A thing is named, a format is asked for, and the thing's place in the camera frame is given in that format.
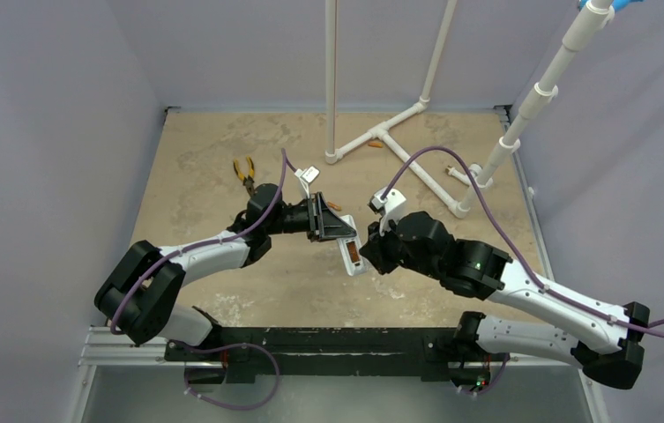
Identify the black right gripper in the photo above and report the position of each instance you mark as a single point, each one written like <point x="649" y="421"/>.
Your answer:
<point x="383" y="246"/>

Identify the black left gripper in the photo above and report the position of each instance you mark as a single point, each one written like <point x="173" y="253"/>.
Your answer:
<point x="329" y="226"/>

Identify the white universal AC remote control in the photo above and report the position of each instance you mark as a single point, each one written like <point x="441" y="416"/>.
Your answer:
<point x="349" y="233"/>

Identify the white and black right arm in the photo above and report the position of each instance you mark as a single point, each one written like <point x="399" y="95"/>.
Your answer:
<point x="591" y="335"/>

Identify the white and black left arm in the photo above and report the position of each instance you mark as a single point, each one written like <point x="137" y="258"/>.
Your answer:
<point x="139" y="296"/>

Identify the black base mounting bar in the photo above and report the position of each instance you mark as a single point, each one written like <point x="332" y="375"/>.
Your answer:
<point x="431" y="354"/>

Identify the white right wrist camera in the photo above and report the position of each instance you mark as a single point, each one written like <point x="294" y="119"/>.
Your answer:
<point x="391" y="206"/>

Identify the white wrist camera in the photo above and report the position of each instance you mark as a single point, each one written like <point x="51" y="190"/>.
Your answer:
<point x="391" y="206"/>
<point x="305" y="177"/>

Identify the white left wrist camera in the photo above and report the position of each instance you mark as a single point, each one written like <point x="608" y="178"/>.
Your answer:
<point x="305" y="177"/>

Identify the yellow handled pliers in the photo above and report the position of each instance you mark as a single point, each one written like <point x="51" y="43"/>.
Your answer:
<point x="246" y="178"/>

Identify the aluminium table frame rail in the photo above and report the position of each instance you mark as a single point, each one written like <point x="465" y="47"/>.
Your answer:
<point x="528" y="195"/>

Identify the white PVC pipe frame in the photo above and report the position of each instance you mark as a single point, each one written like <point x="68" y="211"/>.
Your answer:
<point x="458" y="67"/>

